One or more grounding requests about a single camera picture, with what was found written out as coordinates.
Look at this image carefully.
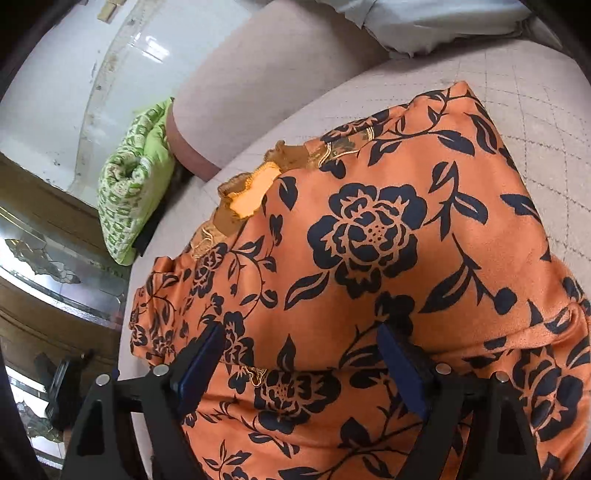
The pale blue folded blanket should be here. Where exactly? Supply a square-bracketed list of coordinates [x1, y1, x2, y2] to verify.
[317, 0, 537, 59]

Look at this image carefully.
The orange black floral garment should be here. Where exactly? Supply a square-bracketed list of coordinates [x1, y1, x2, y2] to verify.
[129, 82, 590, 479]

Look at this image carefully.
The beige wall switch plate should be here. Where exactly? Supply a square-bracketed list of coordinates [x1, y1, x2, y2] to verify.
[97, 0, 126, 24]

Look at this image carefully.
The green patterned pillow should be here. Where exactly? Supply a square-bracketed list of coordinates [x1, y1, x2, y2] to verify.
[97, 98, 175, 266]

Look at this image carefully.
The brown wooden glass-door wardrobe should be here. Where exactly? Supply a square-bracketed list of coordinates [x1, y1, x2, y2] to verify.
[1, 157, 129, 478]

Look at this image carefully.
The pink quilted headboard cushion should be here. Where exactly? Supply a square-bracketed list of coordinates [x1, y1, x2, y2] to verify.
[166, 1, 388, 181]

